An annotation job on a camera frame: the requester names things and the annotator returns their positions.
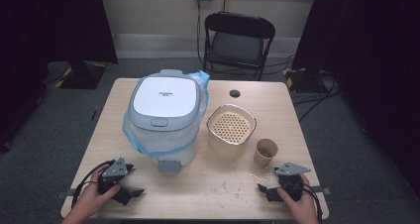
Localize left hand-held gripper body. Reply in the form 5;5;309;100
97;157;129;195

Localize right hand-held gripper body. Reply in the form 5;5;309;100
274;162;312;202

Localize brown paper cup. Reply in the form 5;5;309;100
253;138;279;168

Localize beige container with perforated strainer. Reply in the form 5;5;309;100
206;103;258;161

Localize white grey pedal trash can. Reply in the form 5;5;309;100
127;68;207;174

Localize person's right hand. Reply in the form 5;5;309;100
276;173;319;220

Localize person's left hand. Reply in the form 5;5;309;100
70;166;122;223

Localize white crumbs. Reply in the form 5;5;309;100
250;171;275;182

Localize blue translucent trash bag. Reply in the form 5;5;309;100
122;69;211;159

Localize black stand base yellow tape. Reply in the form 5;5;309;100
42;59;109;90

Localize black box yellow striped tape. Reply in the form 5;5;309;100
281;66;327;94

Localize black curtain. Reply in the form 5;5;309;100
0;0;119;153
291;0;420;198

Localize black folding chair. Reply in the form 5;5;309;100
202;11;276;81

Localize grey table bracket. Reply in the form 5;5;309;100
54;188;73;199
310;185;332;196

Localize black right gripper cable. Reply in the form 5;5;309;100
301;183;325;224

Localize black floor cables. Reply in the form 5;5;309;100
262;54;342;123

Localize black cable from wall outlet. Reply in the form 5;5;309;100
196;0;206;71

